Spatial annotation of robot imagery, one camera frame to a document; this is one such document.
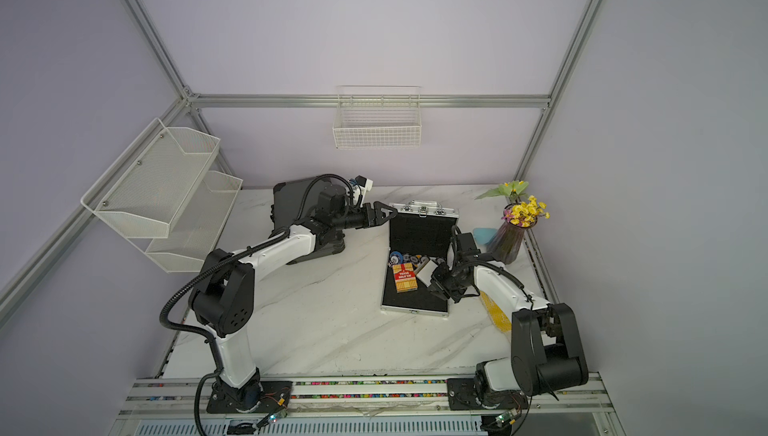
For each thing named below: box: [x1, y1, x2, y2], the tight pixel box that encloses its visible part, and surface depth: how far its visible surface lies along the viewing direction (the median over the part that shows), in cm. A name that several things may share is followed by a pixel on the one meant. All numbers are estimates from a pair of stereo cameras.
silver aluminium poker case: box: [381, 200, 459, 317], surface depth 88 cm
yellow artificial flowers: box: [475, 180, 551, 228], surface depth 85 cm
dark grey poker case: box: [273, 176, 347, 231], surface depth 103 cm
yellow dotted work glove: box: [480, 290, 512, 333], surface depth 88 cm
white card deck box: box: [416, 260, 438, 288], surface depth 94 cm
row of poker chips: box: [389, 251, 440, 267], surface depth 98 cm
